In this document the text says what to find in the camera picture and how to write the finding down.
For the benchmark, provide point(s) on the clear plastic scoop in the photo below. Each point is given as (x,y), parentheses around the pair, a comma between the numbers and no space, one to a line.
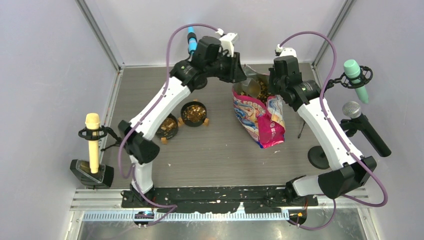
(251,87)

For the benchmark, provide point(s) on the black box device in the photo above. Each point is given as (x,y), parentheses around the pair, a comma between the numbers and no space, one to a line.
(103,179)

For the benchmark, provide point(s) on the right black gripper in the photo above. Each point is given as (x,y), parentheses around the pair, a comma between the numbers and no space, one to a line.
(272,74)

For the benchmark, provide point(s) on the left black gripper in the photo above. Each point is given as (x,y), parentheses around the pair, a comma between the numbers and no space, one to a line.
(236,73)

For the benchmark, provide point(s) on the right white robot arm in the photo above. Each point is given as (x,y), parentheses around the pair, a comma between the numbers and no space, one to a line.
(344,159)

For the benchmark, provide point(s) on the blue microphone on stand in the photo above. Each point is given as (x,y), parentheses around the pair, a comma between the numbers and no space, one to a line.
(192,45)

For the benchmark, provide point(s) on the cat-ear black pet bowl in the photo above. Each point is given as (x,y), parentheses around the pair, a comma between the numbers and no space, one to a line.
(168,129)

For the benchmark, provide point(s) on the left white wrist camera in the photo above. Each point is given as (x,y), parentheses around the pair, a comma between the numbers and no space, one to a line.
(227,41)

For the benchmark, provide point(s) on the green microphone with shock mount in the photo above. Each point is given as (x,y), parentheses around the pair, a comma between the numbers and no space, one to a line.
(354,77)

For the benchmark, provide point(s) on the yellow microphone on tripod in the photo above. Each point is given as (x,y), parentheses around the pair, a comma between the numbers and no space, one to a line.
(93,132)

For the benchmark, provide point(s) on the grey black handheld microphone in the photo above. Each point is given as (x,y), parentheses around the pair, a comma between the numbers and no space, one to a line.
(359,122)

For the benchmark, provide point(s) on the round black stand base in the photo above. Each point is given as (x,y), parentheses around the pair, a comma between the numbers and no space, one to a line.
(318,158)

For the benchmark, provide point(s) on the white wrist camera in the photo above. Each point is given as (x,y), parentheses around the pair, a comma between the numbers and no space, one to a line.
(281,51)
(227,41)

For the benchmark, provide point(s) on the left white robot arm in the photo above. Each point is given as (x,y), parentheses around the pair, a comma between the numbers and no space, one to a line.
(137,134)

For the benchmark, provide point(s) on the colourful pet food bag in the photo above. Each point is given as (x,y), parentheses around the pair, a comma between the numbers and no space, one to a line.
(261,117)

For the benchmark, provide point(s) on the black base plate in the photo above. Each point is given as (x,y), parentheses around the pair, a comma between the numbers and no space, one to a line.
(216,200)

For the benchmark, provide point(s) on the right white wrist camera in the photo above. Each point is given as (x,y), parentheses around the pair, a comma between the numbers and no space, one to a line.
(281,51)

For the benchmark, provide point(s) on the round black pet bowl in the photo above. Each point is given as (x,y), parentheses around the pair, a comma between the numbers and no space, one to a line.
(193,114)

